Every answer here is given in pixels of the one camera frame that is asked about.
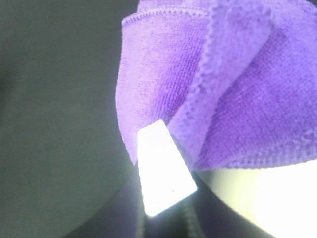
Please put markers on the black fabric table mat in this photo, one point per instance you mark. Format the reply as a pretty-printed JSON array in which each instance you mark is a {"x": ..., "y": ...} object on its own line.
[{"x": 64, "y": 171}]

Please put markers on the purple microfibre towel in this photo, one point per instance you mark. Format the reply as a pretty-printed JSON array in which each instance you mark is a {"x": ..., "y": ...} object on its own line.
[{"x": 234, "y": 81}]

